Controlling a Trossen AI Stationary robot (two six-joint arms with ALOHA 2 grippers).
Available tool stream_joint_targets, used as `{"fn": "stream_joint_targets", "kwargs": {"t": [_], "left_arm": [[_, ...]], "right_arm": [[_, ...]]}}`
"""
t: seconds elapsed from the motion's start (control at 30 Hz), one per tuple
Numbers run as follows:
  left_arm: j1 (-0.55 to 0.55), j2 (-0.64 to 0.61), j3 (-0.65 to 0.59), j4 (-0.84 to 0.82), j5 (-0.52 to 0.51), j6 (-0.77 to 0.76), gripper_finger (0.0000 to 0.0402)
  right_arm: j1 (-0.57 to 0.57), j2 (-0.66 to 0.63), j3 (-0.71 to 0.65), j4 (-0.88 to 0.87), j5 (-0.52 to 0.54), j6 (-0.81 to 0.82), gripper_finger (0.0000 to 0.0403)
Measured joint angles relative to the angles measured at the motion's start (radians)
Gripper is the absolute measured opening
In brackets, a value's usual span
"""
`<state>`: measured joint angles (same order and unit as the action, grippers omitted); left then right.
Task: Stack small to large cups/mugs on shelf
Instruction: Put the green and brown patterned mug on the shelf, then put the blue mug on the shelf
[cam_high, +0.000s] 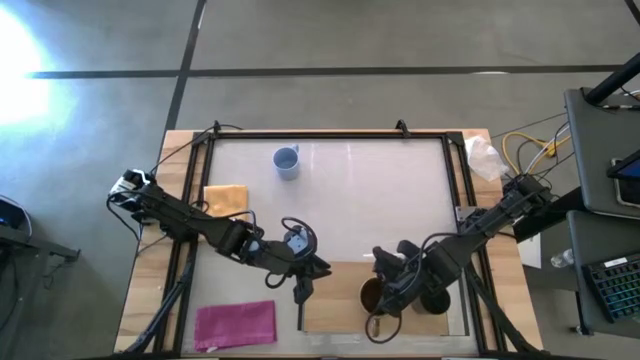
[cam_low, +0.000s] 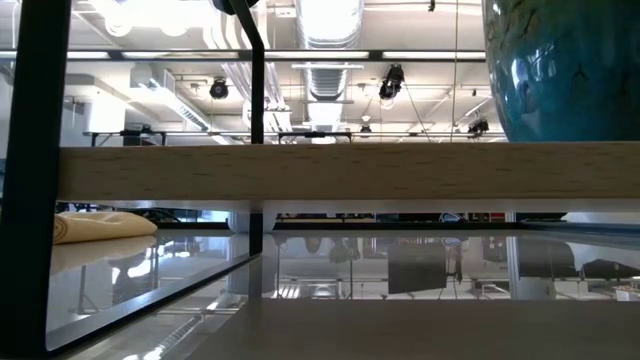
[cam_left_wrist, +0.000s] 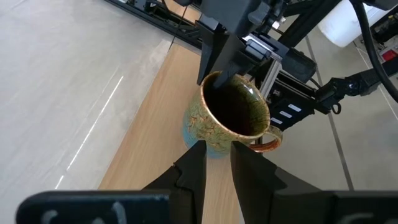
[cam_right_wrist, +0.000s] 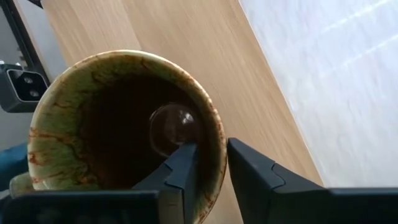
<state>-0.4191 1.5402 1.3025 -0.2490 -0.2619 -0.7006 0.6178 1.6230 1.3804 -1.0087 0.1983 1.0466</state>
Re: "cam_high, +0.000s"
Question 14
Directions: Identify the yellow cable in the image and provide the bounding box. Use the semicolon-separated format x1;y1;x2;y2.
501;130;573;177

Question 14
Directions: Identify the brown mug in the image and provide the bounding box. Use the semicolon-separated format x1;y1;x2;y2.
358;276;389;338

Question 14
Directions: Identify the black slanted pole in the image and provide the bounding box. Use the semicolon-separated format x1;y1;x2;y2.
583;51;640;107

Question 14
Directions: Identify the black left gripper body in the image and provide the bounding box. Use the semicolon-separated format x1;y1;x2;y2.
248;238;322;280

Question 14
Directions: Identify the clear water bottle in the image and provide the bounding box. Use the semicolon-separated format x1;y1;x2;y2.
549;247;577;270

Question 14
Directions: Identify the black right arm cable loop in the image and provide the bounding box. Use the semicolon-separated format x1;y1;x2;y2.
364;311;404;346

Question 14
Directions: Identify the black keyboard with coloured keys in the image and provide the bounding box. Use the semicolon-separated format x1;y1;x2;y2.
581;253;640;324

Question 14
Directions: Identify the crumpled clear plastic bag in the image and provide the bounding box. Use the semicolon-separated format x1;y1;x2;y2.
463;135;511;183

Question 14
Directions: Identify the white paper sheet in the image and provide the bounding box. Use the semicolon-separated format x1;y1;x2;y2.
516;231;544;271

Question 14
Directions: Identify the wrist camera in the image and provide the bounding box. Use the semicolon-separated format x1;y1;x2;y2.
283;228;309;257
395;238;423;261

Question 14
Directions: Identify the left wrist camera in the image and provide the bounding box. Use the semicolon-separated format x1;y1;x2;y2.
283;228;309;257

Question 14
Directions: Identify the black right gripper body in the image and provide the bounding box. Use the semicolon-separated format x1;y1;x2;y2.
372;245;437;302

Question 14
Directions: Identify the black aluminium rig frame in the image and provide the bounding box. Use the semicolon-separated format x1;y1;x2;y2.
122;118;549;357

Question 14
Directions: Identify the white glossy table sheet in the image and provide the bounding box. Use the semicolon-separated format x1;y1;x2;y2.
181;136;480;357

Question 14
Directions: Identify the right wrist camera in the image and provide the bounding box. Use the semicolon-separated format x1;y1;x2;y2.
395;238;423;261

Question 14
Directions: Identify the black tablet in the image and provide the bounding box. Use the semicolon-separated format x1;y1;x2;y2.
605;148;640;209

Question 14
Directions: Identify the yellow folded cloth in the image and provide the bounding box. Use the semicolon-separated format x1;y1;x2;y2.
202;183;250;222

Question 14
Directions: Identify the light blue mug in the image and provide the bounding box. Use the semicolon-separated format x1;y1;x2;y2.
271;143;302;182

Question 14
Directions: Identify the pink cloth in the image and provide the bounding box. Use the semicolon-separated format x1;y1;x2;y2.
193;299;278;353

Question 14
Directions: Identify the black floor stand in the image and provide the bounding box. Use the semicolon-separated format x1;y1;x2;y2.
0;193;82;282

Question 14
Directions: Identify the grey side cart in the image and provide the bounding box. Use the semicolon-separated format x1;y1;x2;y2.
563;85;640;222

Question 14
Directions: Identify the grey side desk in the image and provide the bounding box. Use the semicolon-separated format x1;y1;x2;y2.
566;209;640;342

